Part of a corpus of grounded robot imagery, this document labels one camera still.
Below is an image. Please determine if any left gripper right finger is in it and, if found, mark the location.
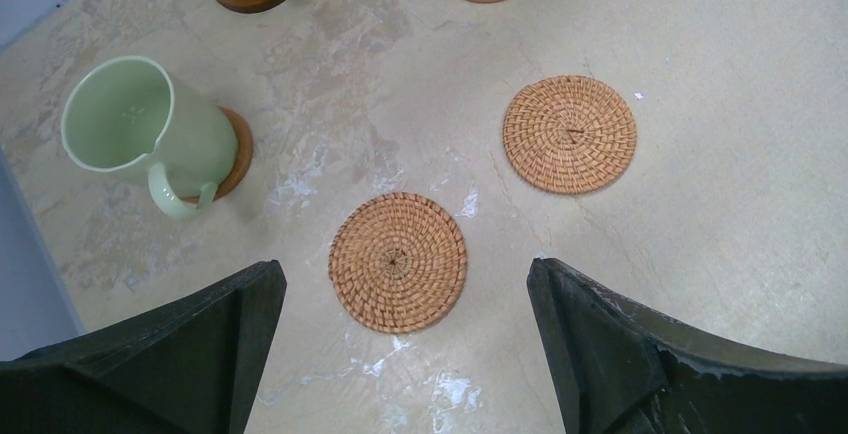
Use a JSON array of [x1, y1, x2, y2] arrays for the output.
[[527, 258, 847, 433]]

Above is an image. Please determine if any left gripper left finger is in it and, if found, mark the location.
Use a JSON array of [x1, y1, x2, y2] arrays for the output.
[[1, 260, 287, 433]]

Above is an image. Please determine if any woven rattan coaster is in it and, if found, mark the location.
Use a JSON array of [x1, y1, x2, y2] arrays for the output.
[[328, 192, 468, 334], [502, 75, 638, 195]]

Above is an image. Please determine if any light green mug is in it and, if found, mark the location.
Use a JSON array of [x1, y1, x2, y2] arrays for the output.
[[60, 55, 219, 221]]

